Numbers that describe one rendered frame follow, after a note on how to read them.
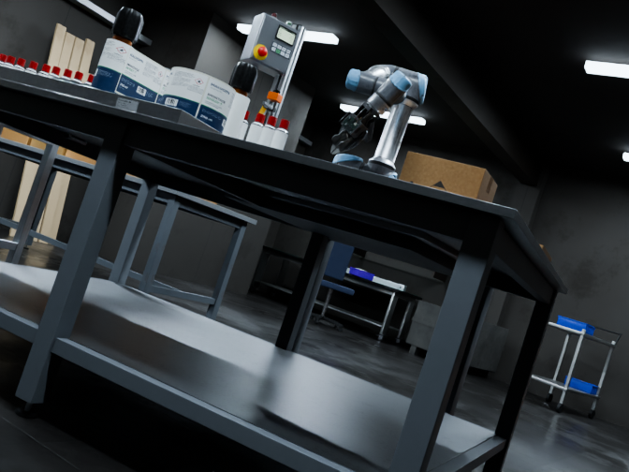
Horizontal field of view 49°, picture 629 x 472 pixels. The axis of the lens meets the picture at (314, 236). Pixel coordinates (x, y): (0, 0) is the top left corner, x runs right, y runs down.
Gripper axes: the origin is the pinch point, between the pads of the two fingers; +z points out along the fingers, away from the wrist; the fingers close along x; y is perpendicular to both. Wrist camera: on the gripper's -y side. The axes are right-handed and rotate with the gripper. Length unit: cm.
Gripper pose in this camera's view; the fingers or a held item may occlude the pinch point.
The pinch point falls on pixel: (334, 151)
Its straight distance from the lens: 249.4
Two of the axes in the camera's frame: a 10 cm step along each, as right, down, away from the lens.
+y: -3.9, -1.7, -9.0
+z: -7.0, 6.9, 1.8
